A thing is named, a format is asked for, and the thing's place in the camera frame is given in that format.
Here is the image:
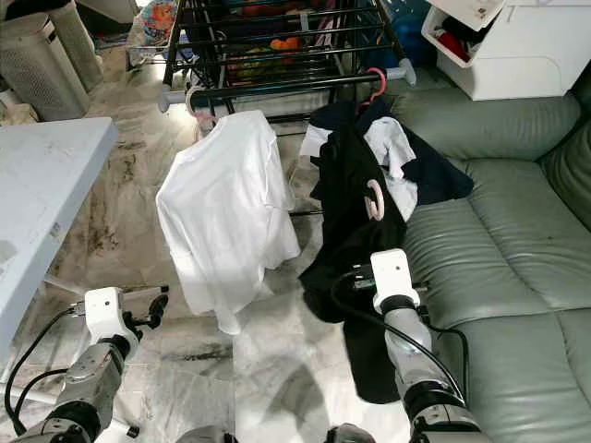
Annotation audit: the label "pink plastic hanger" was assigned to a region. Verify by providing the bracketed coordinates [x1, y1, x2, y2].
[185, 86, 218, 139]
[363, 178, 387, 222]
[360, 66, 389, 110]

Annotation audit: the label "navy jersey white sleeves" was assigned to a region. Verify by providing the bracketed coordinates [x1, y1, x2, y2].
[298, 97, 476, 222]

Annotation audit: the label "robot left leg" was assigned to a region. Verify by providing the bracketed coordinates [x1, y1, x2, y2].
[175, 426, 232, 443]

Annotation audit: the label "robot leg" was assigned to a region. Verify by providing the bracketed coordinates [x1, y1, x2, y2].
[325, 425, 380, 443]
[175, 426, 232, 443]

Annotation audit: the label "white shirt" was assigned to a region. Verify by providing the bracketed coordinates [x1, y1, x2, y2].
[155, 111, 302, 335]

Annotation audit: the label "grey green leather sofa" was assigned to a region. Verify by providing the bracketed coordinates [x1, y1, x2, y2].
[369, 65, 591, 443]

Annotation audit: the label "robot right leg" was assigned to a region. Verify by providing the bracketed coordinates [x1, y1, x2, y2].
[325, 425, 380, 443]

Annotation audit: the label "black metal drying rack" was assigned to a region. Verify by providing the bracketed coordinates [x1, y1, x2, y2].
[159, 0, 416, 121]

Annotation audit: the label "red item in cabinet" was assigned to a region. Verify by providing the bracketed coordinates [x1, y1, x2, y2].
[437, 30, 472, 63]

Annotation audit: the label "white air purifier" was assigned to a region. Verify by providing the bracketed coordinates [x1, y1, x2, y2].
[0, 13, 93, 121]

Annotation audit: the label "white storage cabinet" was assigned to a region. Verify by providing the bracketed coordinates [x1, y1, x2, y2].
[420, 0, 591, 101]

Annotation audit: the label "tall grey air purifier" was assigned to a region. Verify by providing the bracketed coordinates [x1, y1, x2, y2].
[51, 0, 107, 91]

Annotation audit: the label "colourful baby bouncer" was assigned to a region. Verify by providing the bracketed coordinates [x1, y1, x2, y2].
[127, 0, 184, 70]

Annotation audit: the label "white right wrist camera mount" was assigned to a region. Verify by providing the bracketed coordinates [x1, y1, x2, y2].
[369, 247, 421, 315]

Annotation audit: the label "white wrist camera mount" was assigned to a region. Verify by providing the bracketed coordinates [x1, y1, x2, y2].
[369, 247, 421, 315]
[84, 286, 141, 347]

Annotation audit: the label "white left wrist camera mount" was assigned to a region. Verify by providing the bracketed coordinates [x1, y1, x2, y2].
[84, 286, 141, 347]

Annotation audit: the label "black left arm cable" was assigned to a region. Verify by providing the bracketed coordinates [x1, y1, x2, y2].
[5, 307, 89, 439]

